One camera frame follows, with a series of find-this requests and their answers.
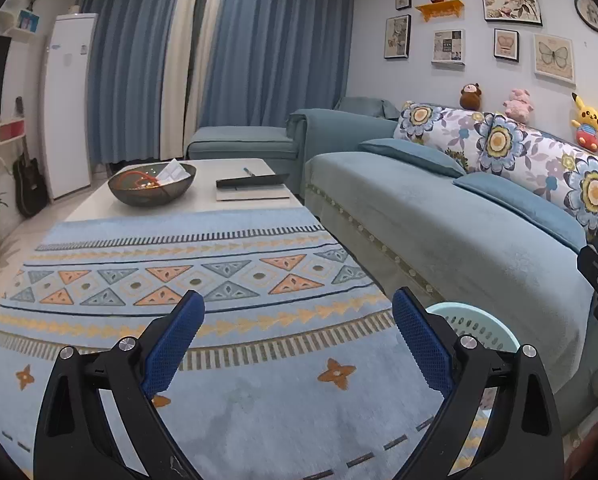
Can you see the light blue trash basket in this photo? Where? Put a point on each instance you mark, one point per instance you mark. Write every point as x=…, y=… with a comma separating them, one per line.
x=483, y=326

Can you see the book under black tray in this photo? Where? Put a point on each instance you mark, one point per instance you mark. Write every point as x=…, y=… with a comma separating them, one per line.
x=253, y=187

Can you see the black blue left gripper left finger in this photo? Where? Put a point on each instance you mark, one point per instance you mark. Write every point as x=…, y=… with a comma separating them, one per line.
x=73, y=439

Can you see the white refrigerator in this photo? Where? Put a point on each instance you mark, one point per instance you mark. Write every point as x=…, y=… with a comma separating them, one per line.
x=63, y=114

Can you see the floral sofa cushion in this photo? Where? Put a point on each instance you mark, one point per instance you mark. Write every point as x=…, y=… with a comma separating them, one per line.
x=559, y=172

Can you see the white red wall shelf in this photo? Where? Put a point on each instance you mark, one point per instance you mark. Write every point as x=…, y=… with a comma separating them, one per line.
x=12, y=130

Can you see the black guitar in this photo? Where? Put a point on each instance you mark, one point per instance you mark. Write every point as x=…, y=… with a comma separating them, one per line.
x=31, y=188

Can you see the yellow pikachu plush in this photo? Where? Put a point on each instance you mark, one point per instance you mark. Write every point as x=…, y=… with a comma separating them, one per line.
x=586, y=125

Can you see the blue curtains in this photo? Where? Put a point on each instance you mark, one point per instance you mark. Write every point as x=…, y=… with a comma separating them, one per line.
x=162, y=69

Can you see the orange wall shelf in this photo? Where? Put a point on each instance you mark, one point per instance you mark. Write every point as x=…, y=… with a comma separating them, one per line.
x=441, y=9

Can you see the pink pig plush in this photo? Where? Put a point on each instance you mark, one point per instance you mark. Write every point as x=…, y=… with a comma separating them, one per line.
x=518, y=106

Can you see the newspaper picture frame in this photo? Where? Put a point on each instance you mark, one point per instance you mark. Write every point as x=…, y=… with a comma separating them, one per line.
x=449, y=47

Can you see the blue patterned rug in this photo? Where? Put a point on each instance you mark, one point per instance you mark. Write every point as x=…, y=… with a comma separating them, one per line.
x=297, y=372

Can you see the dark round bowl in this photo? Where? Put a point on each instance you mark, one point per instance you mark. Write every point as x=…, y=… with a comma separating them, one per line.
x=149, y=185

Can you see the tall dark picture frame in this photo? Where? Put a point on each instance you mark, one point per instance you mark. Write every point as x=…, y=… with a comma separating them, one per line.
x=397, y=37

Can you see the brown monkey plush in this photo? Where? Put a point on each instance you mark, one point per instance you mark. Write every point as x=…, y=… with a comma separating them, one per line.
x=471, y=97

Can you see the small crown picture frame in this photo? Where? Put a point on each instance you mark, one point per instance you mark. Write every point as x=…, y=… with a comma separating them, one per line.
x=506, y=44

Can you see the blue sofa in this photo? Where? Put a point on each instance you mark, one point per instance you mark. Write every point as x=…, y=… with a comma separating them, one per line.
x=412, y=216

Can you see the butterfly picture frame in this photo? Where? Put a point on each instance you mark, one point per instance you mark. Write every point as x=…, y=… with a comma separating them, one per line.
x=554, y=58

